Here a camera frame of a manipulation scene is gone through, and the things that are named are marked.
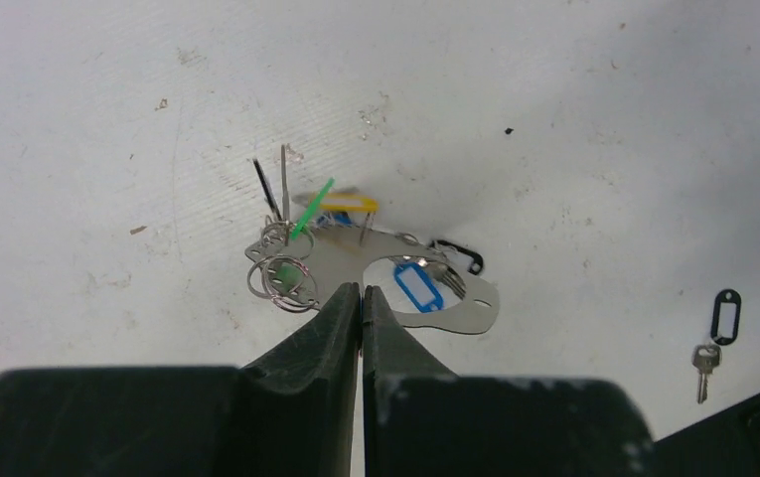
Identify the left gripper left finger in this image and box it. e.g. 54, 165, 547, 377
0, 283, 361, 476

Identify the blue white-label key tag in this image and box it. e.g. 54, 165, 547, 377
393, 262, 445, 313

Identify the green key tag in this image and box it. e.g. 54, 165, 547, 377
266, 178, 335, 296

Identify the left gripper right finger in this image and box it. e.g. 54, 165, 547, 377
362, 286, 657, 476

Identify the yellow key tag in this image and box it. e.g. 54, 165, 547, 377
292, 192, 379, 214

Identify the black tag loose key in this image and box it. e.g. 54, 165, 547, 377
691, 288, 742, 404

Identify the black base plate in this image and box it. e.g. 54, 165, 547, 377
655, 394, 760, 477

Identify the black white-label key tag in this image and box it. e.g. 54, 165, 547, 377
429, 239, 485, 275

